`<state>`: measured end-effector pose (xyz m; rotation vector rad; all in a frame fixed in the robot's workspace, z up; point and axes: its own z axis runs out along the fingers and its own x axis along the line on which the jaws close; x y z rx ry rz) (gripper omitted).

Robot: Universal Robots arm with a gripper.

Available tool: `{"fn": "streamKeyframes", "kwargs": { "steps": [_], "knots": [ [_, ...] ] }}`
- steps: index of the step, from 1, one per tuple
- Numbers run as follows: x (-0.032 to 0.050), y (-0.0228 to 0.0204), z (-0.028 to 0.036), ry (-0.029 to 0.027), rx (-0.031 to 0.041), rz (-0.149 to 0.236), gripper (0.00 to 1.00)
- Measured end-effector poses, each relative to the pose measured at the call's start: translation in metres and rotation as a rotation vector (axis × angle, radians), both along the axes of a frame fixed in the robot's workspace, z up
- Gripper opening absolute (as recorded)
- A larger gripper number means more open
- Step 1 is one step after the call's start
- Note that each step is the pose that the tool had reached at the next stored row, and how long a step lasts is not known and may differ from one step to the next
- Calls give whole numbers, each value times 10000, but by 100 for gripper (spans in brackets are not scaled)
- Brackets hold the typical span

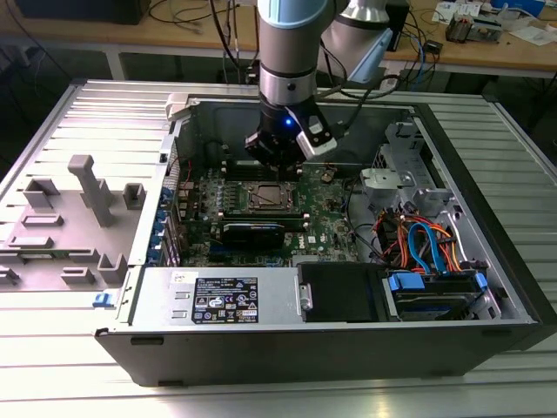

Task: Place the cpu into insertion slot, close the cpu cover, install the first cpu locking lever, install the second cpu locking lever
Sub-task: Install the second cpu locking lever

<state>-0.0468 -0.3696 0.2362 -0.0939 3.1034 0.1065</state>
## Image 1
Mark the silver CPU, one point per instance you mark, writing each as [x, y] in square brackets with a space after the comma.
[272, 198]

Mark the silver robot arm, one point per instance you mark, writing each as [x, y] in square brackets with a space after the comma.
[287, 39]

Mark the white-clip RAM slot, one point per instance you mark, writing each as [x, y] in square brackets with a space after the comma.
[243, 215]
[235, 163]
[235, 172]

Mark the CPU socket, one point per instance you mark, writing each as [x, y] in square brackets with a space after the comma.
[251, 208]

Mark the silver coin cell battery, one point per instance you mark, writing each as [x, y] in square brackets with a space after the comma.
[327, 177]

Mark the green motherboard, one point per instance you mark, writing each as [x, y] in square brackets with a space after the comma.
[324, 209]

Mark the black graphics card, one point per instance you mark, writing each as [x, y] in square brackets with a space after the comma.
[252, 235]

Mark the blue expansion card latch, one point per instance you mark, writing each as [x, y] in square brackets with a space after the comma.
[156, 238]
[160, 217]
[165, 197]
[152, 258]

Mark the silver drive cage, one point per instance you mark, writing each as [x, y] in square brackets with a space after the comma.
[404, 148]

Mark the tall black box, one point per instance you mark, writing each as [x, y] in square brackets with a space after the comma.
[400, 22]

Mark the small black box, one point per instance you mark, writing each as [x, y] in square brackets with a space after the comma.
[434, 46]

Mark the hard disk blue carrier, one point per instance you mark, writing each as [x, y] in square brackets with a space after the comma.
[407, 283]

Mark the silver power supply unit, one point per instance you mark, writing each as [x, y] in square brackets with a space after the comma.
[161, 300]

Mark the copper coil transformer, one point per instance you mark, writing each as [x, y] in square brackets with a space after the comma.
[459, 28]

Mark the black open PC case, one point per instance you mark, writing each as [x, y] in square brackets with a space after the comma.
[304, 357]

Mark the wooden desk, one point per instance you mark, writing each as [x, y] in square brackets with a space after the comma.
[478, 56]

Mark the white printed leaflet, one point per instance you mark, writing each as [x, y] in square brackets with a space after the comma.
[452, 8]

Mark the large black box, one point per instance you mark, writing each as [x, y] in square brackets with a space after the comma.
[82, 11]

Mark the grey parts rack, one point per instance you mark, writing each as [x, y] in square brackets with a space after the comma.
[65, 244]

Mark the grey electronic device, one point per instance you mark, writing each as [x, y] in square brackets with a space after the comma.
[487, 28]

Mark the white paper sheet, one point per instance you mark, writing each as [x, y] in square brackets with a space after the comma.
[533, 35]

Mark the blue box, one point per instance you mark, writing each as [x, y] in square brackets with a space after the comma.
[522, 4]

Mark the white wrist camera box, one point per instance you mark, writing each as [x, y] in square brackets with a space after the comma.
[320, 137]

